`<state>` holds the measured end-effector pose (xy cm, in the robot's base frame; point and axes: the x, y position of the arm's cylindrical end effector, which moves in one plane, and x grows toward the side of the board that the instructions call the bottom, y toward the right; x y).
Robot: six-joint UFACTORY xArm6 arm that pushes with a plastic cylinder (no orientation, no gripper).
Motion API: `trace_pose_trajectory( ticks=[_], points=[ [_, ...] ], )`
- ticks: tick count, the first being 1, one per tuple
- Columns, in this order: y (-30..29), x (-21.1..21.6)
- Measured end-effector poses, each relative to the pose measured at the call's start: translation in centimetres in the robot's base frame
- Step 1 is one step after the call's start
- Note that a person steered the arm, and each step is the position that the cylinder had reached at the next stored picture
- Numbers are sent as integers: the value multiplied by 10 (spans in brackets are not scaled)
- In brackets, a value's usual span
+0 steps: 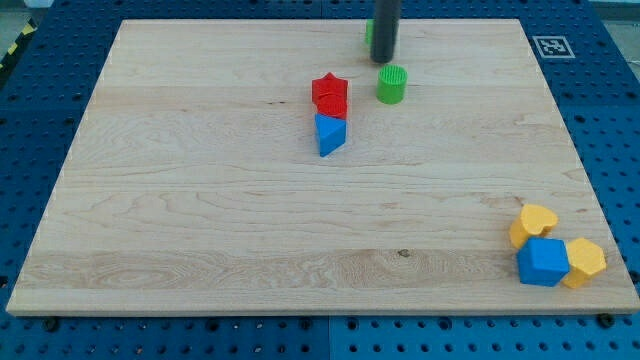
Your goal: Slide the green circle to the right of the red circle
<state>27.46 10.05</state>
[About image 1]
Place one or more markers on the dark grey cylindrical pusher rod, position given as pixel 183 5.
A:
pixel 385 26

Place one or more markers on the green cylinder block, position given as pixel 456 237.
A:
pixel 391 84

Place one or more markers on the green block behind rod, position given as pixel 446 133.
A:
pixel 369 28

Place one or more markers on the red star block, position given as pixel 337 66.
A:
pixel 328 85

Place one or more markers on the blue triangle block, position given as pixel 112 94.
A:
pixel 330 133

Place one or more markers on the white fiducial marker tag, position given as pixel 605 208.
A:
pixel 553 47

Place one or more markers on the light wooden board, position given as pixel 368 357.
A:
pixel 194 185

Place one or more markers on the yellow heart block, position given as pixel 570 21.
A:
pixel 532 221

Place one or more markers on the blue cube block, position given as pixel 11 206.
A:
pixel 542 262

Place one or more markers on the yellow hexagon block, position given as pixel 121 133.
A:
pixel 586 261

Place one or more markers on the black yellow hazard tape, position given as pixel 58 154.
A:
pixel 19 45

